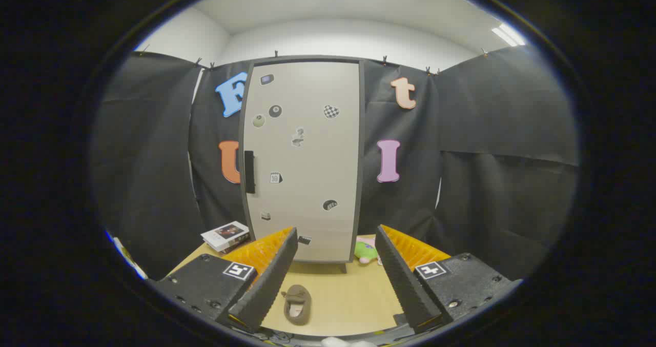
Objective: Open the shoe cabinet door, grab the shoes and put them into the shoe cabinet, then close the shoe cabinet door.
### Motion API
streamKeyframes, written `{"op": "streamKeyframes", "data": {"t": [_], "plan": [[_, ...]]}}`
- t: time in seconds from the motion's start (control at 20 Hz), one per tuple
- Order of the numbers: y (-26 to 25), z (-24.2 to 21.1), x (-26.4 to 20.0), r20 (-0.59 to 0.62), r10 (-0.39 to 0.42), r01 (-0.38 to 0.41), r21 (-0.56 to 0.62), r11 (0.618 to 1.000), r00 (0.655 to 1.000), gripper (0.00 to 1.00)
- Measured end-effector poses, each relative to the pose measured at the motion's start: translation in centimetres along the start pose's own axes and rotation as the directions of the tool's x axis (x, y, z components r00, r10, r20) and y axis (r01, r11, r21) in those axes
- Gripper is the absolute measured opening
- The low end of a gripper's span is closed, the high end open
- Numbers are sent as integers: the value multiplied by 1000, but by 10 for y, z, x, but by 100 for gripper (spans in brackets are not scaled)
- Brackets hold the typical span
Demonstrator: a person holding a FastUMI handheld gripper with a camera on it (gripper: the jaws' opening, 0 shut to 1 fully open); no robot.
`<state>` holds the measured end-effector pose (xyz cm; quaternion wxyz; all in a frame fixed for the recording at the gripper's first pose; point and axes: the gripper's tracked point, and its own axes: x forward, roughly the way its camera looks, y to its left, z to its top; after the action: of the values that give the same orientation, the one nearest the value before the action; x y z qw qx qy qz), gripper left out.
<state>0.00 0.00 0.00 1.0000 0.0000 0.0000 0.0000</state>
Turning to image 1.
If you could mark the light grey shoe cabinet door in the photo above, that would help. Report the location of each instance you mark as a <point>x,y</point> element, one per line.
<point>307,183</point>

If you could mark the square ceiling light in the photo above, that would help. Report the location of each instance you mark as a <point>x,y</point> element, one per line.
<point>508,34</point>

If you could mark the black backdrop cloth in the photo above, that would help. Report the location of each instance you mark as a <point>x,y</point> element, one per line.
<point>502,183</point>

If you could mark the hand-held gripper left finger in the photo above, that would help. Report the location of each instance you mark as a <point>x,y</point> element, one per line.
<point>271,285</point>

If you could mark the brown fuzzy slipper shoe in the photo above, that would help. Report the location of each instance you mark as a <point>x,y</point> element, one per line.
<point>297,298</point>

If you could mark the green and pink plush toy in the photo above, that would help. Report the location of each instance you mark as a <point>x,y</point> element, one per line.
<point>366,252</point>

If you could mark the dark grey shoe cabinet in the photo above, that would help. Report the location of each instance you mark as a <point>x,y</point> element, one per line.
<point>361,157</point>

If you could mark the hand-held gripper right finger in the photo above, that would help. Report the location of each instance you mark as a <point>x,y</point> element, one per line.
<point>405,285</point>

